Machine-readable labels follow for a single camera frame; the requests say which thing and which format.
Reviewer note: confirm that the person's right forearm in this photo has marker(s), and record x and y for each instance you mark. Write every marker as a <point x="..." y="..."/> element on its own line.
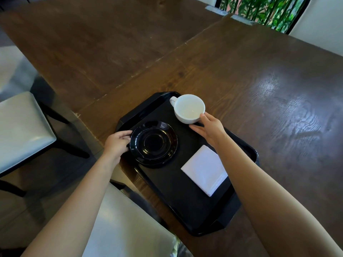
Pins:
<point x="276" y="211"/>

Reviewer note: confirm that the white paper napkin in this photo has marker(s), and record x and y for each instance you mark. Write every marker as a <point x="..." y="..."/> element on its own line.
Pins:
<point x="203" y="171"/>

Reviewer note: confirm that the black saucer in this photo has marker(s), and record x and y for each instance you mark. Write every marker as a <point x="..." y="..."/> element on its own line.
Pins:
<point x="154" y="143"/>

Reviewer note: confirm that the white cup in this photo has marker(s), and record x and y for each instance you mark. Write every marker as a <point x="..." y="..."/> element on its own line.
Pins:
<point x="187" y="107"/>

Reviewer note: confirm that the person's left forearm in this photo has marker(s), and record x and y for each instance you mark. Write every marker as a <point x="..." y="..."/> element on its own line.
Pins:
<point x="75" y="211"/>

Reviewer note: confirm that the black tray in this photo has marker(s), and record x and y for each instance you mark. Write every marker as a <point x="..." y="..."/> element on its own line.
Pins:
<point x="182" y="206"/>

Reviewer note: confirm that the person's right hand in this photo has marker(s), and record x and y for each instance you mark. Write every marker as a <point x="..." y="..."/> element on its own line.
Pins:
<point x="213" y="131"/>

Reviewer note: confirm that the person's left hand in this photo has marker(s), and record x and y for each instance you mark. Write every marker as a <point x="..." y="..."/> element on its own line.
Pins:
<point x="116" y="145"/>

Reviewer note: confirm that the green bamboo screen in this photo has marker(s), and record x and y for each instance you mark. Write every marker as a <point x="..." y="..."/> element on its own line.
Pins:
<point x="257" y="10"/>

